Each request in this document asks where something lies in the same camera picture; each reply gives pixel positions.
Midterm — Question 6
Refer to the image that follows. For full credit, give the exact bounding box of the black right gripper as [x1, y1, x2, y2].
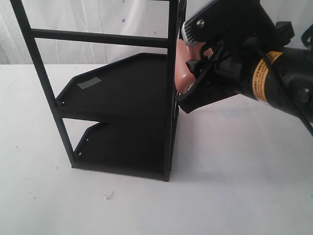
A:
[176, 39, 260, 114]

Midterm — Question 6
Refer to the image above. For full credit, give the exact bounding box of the terracotta ceramic mug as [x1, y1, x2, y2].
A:
[174, 39, 204, 94]

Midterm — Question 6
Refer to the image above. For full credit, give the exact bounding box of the black metal shelf rack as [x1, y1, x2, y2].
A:
[11, 0, 187, 182]

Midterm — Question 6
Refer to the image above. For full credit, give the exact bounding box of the grey tape piece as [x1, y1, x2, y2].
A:
[77, 77, 102, 90]

